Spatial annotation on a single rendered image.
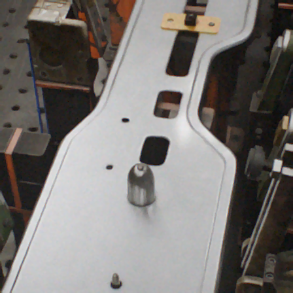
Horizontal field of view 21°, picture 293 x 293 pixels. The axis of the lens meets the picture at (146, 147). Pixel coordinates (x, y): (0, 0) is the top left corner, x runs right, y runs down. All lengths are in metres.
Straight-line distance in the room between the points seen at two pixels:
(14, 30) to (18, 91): 0.20
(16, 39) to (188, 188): 0.82
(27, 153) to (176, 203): 0.21
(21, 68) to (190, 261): 0.82
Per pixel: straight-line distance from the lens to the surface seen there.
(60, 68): 1.17
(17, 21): 1.73
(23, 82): 1.56
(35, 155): 1.00
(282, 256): 0.76
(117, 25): 1.58
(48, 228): 0.90
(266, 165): 0.67
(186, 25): 1.16
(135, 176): 0.89
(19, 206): 1.07
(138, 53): 1.12
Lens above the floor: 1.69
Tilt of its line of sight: 44 degrees down
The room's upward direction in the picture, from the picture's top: 2 degrees counter-clockwise
